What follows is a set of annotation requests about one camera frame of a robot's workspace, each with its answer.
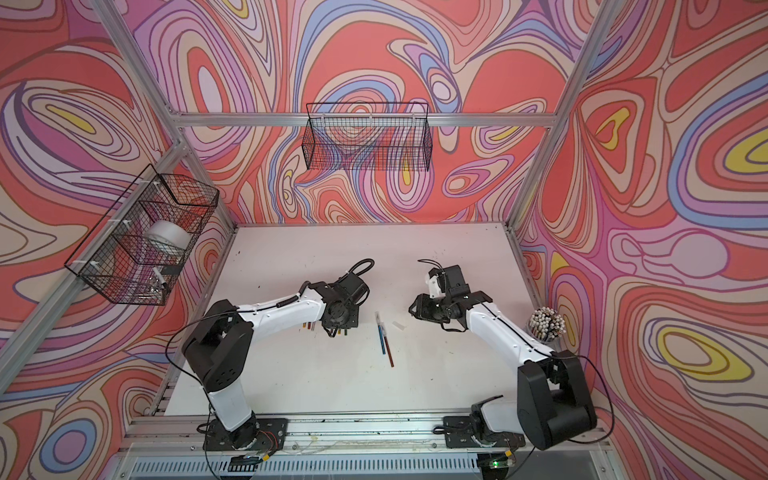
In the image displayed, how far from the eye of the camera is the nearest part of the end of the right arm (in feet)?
2.05

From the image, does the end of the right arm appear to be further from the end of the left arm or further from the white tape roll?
the white tape roll

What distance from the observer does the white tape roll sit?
74cm

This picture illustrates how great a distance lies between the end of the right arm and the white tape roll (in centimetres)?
61
